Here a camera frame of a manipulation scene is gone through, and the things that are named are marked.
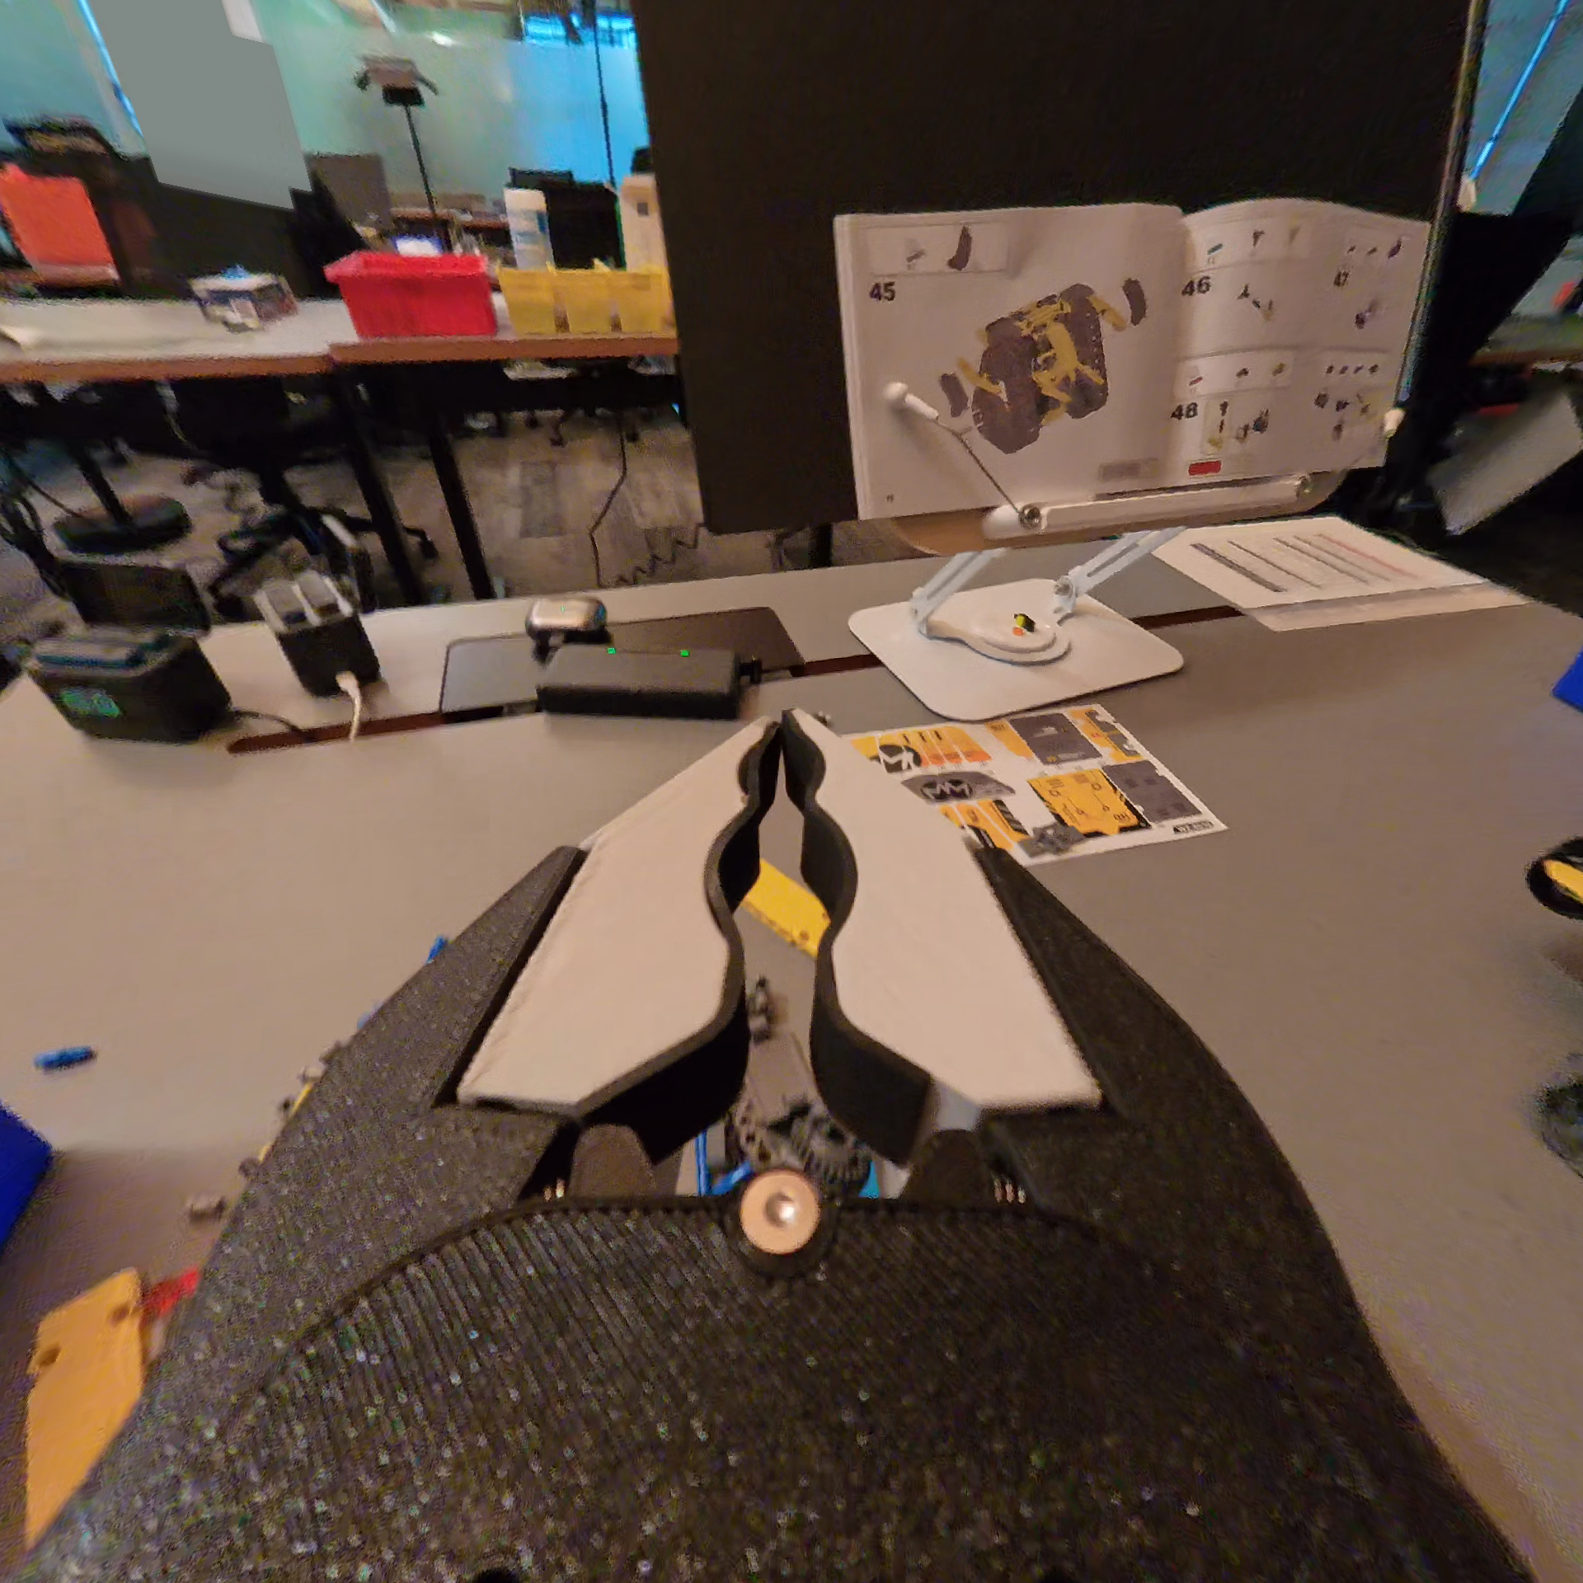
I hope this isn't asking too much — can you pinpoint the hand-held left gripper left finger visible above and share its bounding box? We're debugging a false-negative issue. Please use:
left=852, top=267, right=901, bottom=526
left=457, top=714, right=784, bottom=1164

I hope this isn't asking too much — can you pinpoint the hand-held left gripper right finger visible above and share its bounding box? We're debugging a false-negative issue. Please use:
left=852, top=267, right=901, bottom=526
left=782, top=711, right=1104, bottom=1171

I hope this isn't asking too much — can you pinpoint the instruction booklet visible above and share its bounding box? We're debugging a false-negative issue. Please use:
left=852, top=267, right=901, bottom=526
left=835, top=198, right=1437, bottom=520

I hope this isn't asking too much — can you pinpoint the yellow toy beam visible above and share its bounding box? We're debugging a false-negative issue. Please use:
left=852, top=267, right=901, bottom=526
left=739, top=856, right=833, bottom=958

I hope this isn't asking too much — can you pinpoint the pile of toy parts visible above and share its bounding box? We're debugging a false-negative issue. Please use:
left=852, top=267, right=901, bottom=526
left=693, top=975, right=886, bottom=1199

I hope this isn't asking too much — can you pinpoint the yellow sticker sheet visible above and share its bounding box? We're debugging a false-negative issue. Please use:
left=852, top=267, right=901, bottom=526
left=845, top=704, right=1229, bottom=867

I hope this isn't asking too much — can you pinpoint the black power adapter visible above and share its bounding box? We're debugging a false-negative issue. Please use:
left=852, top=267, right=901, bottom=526
left=535, top=645, right=761, bottom=722

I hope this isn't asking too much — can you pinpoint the white book stand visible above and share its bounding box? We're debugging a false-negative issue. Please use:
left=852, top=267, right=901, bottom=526
left=852, top=383, right=1406, bottom=722

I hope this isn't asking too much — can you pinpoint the black battery charger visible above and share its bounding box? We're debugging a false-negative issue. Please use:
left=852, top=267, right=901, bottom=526
left=253, top=571, right=383, bottom=701
left=25, top=628, right=235, bottom=745

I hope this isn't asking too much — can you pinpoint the laminated instruction sheet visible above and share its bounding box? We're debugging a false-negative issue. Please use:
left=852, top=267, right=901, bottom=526
left=1153, top=520, right=1529, bottom=633

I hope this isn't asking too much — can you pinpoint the blue plastic box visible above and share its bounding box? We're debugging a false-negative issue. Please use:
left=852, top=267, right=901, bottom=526
left=0, top=1103, right=55, bottom=1247

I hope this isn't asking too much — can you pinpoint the yellow toy panel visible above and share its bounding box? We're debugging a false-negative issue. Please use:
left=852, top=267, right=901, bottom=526
left=22, top=1266, right=151, bottom=1550

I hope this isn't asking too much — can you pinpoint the red plastic bin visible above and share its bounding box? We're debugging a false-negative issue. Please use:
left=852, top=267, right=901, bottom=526
left=322, top=249, right=500, bottom=341

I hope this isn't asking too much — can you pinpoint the white leaning panel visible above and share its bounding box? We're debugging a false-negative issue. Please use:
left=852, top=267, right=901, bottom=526
left=1439, top=393, right=1583, bottom=536

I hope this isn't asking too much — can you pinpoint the tripod stand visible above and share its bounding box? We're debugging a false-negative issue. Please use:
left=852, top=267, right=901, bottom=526
left=354, top=54, right=448, bottom=231

